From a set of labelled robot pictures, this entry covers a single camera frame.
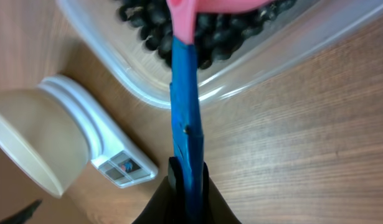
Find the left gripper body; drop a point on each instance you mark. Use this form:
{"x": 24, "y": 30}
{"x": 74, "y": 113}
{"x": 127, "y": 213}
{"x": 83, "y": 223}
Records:
{"x": 23, "y": 215}

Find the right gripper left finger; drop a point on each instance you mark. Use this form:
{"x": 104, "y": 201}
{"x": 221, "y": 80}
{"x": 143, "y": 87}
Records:
{"x": 167, "y": 205}

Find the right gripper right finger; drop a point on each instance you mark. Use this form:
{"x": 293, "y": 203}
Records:
{"x": 216, "y": 209}

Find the pink scoop with blue handle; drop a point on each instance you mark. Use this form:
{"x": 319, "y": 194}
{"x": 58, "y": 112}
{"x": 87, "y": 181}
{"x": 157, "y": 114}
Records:
{"x": 187, "y": 164}

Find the white digital kitchen scale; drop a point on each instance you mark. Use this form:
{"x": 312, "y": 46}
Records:
{"x": 112, "y": 152}

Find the white plastic bowl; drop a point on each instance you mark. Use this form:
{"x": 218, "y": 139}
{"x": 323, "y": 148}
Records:
{"x": 42, "y": 139}

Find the black beans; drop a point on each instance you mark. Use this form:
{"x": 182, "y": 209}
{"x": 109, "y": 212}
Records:
{"x": 216, "y": 36}

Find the clear plastic container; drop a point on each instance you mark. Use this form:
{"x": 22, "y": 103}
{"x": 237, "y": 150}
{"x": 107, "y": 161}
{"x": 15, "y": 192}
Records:
{"x": 306, "y": 28}

